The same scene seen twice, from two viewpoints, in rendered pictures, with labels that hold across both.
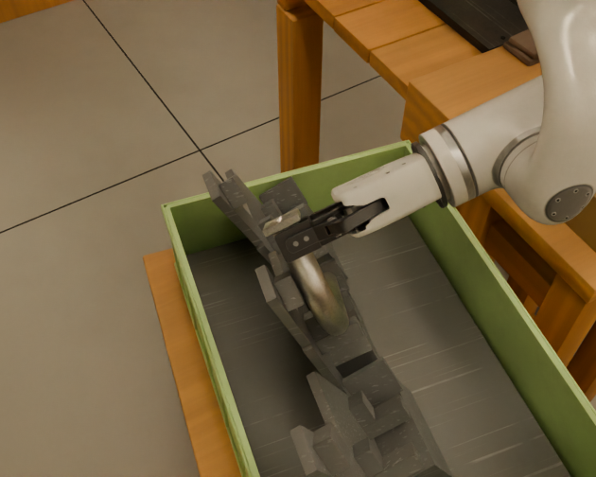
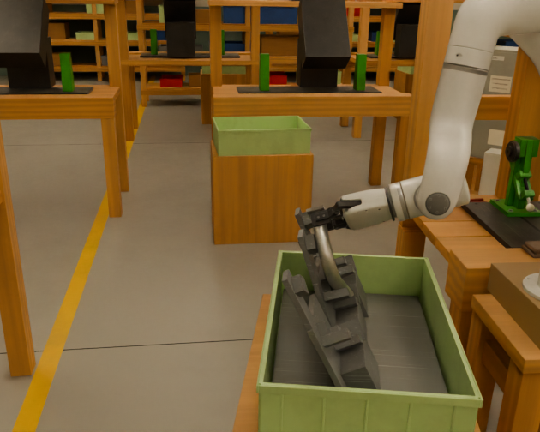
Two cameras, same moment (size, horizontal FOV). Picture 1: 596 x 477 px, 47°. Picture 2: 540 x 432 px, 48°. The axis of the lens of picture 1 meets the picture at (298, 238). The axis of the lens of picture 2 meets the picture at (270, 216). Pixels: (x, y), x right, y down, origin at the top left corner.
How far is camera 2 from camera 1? 83 cm
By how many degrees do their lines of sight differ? 35
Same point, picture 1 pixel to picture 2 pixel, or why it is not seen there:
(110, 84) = not seen: hidden behind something
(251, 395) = (287, 342)
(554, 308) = (509, 387)
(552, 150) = (426, 172)
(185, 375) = (259, 339)
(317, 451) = (291, 279)
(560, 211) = (433, 207)
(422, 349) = (395, 352)
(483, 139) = (411, 183)
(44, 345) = (189, 407)
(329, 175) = (375, 264)
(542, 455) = not seen: hidden behind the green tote
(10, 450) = not seen: outside the picture
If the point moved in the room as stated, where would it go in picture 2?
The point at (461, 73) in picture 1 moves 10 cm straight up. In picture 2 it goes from (486, 252) to (490, 222)
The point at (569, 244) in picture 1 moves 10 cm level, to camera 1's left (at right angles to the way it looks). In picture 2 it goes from (519, 339) to (477, 328)
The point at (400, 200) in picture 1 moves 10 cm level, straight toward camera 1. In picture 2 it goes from (367, 201) to (343, 213)
